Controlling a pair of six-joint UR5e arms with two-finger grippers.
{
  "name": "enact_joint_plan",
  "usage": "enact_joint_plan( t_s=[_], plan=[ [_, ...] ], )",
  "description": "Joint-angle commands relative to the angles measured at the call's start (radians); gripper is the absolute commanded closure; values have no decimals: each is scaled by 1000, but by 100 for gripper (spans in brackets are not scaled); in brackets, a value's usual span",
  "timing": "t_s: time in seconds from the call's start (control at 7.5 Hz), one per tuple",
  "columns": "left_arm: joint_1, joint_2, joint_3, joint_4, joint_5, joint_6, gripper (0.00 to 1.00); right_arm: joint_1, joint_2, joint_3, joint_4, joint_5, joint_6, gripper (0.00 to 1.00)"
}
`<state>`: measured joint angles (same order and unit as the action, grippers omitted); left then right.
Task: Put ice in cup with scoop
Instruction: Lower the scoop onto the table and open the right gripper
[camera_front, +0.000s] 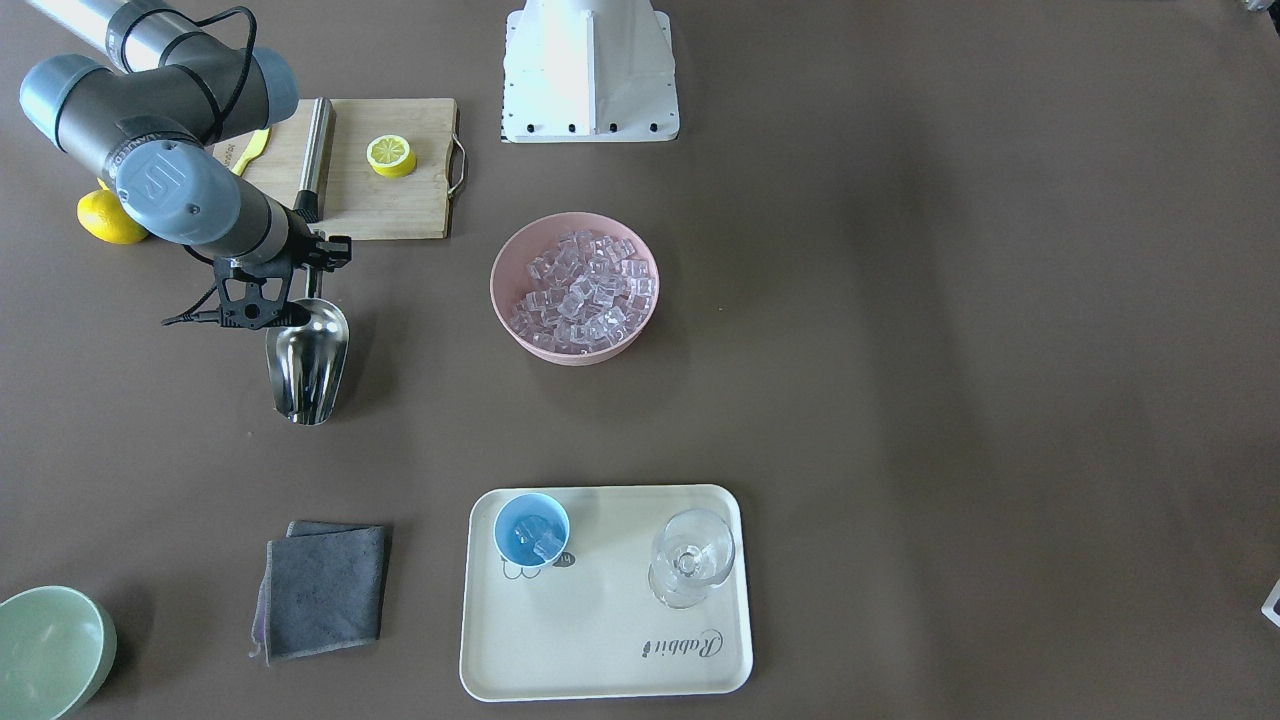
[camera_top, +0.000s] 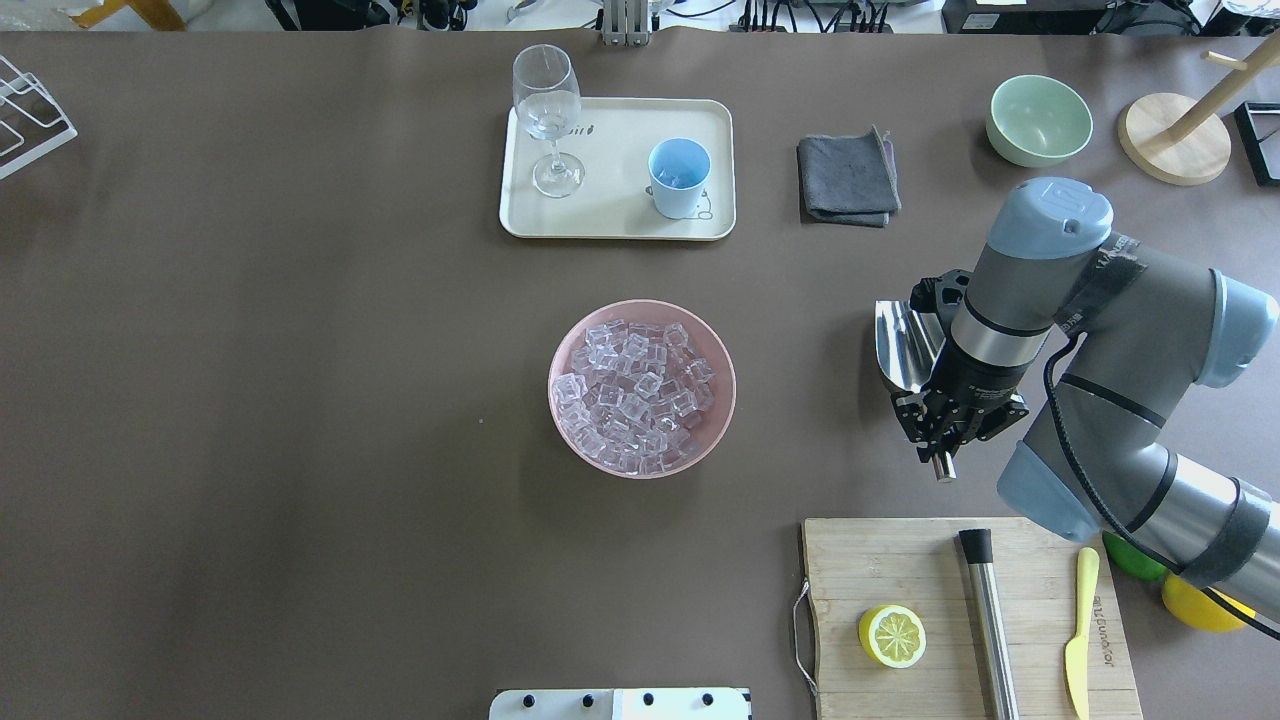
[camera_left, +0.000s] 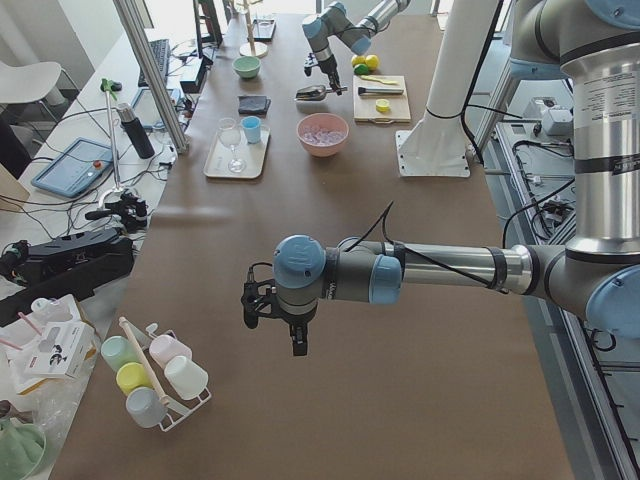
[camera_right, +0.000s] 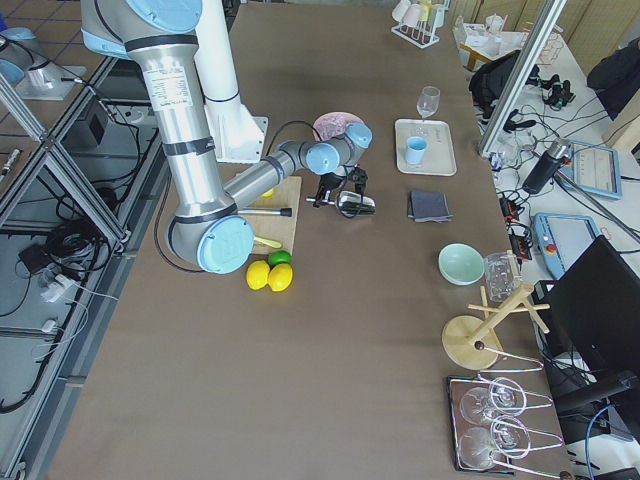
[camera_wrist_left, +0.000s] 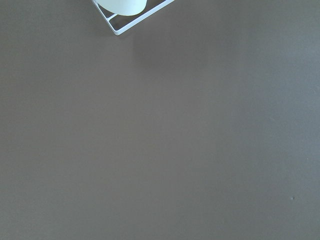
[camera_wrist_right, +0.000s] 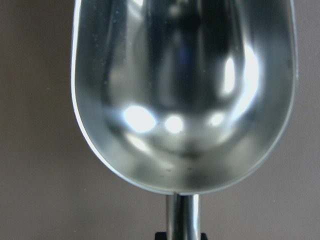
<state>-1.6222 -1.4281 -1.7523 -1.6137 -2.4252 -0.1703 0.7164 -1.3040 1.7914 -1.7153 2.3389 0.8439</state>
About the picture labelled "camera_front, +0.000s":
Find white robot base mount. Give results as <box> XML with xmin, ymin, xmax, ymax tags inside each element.
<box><xmin>500</xmin><ymin>1</ymin><xmax>681</xmax><ymax>143</ymax></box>

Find stainless steel ice scoop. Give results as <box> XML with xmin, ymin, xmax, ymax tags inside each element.
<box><xmin>265</xmin><ymin>268</ymin><xmax>349</xmax><ymax>427</ymax></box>

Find clear wine glass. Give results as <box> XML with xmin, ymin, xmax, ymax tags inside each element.
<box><xmin>648</xmin><ymin>509</ymin><xmax>737</xmax><ymax>609</ymax></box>

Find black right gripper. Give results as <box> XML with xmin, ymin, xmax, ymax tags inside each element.
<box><xmin>285</xmin><ymin>208</ymin><xmax>353</xmax><ymax>272</ymax></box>

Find clear ice cubes pile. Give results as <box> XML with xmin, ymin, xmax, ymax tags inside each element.
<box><xmin>503</xmin><ymin>229</ymin><xmax>659</xmax><ymax>356</ymax></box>

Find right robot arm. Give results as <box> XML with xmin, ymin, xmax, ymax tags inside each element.
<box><xmin>19</xmin><ymin>1</ymin><xmax>351</xmax><ymax>270</ymax></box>

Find pale green bowl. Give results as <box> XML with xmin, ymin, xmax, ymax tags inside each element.
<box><xmin>1</xmin><ymin>585</ymin><xmax>116</xmax><ymax>719</ymax></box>

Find ice cubes in cup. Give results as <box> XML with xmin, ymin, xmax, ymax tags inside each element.
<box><xmin>511</xmin><ymin>515</ymin><xmax>566</xmax><ymax>566</ymax></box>

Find cream plastic tray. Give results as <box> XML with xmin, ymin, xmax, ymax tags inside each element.
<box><xmin>460</xmin><ymin>484</ymin><xmax>755</xmax><ymax>702</ymax></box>

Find pink bowl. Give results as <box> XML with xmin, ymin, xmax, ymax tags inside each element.
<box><xmin>490</xmin><ymin>211</ymin><xmax>657</xmax><ymax>366</ymax></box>

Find steel muddler black tip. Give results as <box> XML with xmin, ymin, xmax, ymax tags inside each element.
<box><xmin>292</xmin><ymin>97</ymin><xmax>335</xmax><ymax>224</ymax></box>

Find half lemon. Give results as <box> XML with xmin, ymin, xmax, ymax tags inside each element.
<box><xmin>365</xmin><ymin>135</ymin><xmax>417</xmax><ymax>178</ymax></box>

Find bamboo cutting board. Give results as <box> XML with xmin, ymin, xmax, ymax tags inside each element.
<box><xmin>207</xmin><ymin>97</ymin><xmax>465</xmax><ymax>241</ymax></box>

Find light blue cup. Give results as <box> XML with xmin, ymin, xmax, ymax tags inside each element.
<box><xmin>493</xmin><ymin>492</ymin><xmax>571</xmax><ymax>569</ymax></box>

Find yellow plastic knife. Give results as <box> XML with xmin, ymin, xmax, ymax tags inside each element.
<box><xmin>230</xmin><ymin>127</ymin><xmax>271</xmax><ymax>177</ymax></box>

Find grey folded cloth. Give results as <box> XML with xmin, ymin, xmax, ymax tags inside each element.
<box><xmin>250</xmin><ymin>520</ymin><xmax>390</xmax><ymax>666</ymax></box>

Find lower whole lemon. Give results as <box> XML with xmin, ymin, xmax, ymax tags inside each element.
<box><xmin>76</xmin><ymin>179</ymin><xmax>150</xmax><ymax>245</ymax></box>

